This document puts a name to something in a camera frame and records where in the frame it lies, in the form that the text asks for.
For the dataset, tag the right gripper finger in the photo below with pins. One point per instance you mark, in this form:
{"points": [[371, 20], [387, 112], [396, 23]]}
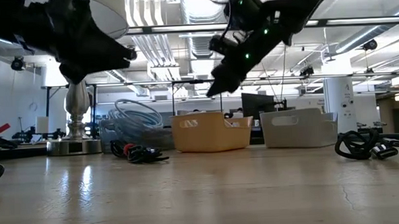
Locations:
{"points": [[228, 77]]}

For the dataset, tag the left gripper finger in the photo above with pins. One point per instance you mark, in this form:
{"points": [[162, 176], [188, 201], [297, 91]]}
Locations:
{"points": [[106, 52]]}

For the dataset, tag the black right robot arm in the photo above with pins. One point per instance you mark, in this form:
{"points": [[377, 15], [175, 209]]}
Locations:
{"points": [[299, 3]]}

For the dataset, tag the black ceiling spotlight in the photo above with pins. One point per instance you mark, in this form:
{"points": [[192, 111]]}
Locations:
{"points": [[306, 71], [18, 63], [370, 44], [134, 54]]}

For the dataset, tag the black computer monitor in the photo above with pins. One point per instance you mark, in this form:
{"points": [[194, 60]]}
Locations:
{"points": [[256, 104]]}

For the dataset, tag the silver lamp with white shade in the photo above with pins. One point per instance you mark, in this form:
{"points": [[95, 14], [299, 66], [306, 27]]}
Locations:
{"points": [[78, 107]]}

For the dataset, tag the yellow plastic bin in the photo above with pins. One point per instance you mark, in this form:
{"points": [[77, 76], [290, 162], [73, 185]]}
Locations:
{"points": [[207, 138]]}

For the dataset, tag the grey plastic bin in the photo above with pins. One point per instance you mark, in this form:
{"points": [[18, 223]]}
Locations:
{"points": [[298, 134]]}

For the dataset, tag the clear plastic bin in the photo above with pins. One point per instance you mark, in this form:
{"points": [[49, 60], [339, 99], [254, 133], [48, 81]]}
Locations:
{"points": [[106, 143]]}

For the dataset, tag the white box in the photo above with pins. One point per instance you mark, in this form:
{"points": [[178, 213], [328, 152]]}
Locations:
{"points": [[42, 125]]}

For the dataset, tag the white round pillar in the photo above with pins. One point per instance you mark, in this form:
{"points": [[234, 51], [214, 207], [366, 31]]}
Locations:
{"points": [[339, 102]]}

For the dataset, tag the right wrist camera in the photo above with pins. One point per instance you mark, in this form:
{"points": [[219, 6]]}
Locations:
{"points": [[222, 45]]}

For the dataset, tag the silver ceiling air duct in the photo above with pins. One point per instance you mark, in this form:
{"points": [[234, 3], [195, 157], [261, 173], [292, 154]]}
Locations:
{"points": [[195, 11]]}

